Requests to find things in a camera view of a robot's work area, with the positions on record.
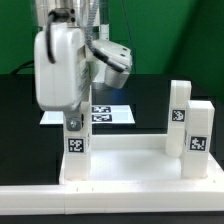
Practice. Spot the fiducial marker sheet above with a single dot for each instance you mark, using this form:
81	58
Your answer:
101	114

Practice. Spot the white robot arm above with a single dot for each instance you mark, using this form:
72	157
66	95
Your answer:
75	13

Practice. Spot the white L-shaped obstacle fence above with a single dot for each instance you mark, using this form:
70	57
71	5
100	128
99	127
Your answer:
117	196

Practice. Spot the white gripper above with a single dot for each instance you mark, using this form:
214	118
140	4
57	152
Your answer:
61	86

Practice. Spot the white desk top tray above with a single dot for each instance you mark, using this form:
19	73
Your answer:
129	158

